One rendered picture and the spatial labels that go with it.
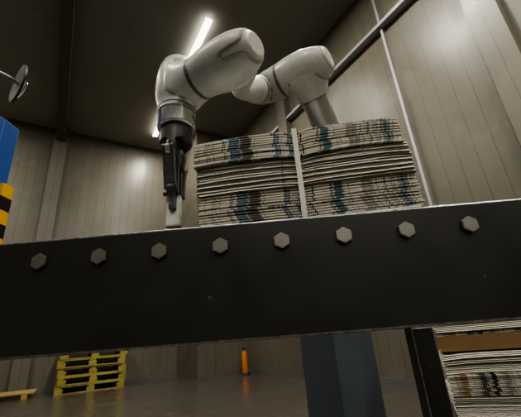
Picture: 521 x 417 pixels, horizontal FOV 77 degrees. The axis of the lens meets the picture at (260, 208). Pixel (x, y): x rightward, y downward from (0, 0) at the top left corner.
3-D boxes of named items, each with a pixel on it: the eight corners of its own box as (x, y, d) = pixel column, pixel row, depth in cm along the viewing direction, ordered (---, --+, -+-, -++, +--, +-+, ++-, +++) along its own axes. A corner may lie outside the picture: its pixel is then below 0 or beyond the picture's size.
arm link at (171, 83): (144, 109, 79) (184, 84, 72) (147, 59, 84) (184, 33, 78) (178, 130, 87) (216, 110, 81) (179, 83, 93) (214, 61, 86)
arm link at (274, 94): (237, 79, 125) (268, 62, 118) (257, 79, 140) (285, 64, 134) (250, 112, 127) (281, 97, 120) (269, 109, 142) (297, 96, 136)
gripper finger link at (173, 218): (181, 196, 72) (180, 194, 71) (180, 227, 69) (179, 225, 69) (167, 197, 72) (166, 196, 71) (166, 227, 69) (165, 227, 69)
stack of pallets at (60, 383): (119, 384, 733) (122, 340, 766) (126, 386, 662) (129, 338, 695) (52, 392, 671) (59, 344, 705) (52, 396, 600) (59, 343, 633)
